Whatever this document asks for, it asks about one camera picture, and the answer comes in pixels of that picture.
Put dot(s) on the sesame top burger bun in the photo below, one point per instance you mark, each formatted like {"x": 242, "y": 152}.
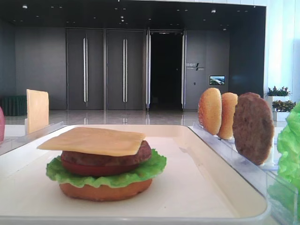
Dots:
{"x": 210, "y": 110}

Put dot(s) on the flat yellow cheese slice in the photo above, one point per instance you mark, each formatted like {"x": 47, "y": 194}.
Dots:
{"x": 97, "y": 141}

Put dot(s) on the brown meat patty in burger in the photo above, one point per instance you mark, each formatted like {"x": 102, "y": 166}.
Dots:
{"x": 144, "y": 153}

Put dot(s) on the red tomato slice in burger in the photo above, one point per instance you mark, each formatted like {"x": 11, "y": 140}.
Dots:
{"x": 96, "y": 171}

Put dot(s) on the upright brown meat patty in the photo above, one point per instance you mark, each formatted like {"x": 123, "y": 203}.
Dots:
{"x": 253, "y": 128}

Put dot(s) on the green lettuce leaf in burger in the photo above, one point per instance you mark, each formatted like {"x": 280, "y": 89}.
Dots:
{"x": 145, "y": 171}

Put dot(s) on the upright yellow cheese slice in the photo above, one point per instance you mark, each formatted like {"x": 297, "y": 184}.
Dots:
{"x": 37, "y": 110}

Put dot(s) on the white cheese support block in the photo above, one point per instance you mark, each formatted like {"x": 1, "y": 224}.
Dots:
{"x": 26, "y": 126}

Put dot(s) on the upright green lettuce leaf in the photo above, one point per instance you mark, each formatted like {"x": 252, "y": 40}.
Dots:
{"x": 288, "y": 144}

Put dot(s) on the upright red tomato slice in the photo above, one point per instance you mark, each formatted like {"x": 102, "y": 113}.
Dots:
{"x": 2, "y": 125}

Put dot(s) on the middle dark double door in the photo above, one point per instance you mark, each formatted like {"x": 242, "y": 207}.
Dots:
{"x": 125, "y": 70}

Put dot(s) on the dark double door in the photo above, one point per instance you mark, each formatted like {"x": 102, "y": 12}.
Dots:
{"x": 85, "y": 69}
{"x": 125, "y": 70}

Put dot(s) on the upright plain bun half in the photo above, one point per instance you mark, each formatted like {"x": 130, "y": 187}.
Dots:
{"x": 229, "y": 101}

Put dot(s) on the cream rectangular serving tray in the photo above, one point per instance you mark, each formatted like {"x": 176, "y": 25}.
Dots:
{"x": 197, "y": 187}

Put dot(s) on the left dark double door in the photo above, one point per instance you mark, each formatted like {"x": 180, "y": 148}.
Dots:
{"x": 85, "y": 69}

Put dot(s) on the bottom burger bun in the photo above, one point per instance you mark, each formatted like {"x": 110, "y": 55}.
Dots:
{"x": 104, "y": 193}

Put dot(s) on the upper potted plant box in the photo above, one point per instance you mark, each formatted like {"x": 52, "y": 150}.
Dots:
{"x": 276, "y": 94}

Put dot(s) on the potted plant box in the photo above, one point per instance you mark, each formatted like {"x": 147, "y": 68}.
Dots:
{"x": 276, "y": 94}
{"x": 281, "y": 109}

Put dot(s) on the lower potted plant box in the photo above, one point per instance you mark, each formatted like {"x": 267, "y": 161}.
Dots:
{"x": 281, "y": 109}

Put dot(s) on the dark green round table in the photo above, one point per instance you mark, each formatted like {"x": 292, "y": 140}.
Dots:
{"x": 14, "y": 105}

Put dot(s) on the wall mounted display screen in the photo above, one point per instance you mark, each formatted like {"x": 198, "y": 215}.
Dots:
{"x": 217, "y": 80}

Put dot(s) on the clear left long rail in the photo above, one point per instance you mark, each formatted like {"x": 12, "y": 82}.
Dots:
{"x": 12, "y": 143}

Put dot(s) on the clear long rail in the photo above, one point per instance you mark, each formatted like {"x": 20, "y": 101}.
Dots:
{"x": 256, "y": 175}
{"x": 12, "y": 143}

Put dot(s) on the clear lettuce holder rail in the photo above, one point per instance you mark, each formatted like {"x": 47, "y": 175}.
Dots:
{"x": 285, "y": 200}

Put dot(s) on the clear right long rail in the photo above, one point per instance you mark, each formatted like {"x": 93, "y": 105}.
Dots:
{"x": 256, "y": 175}

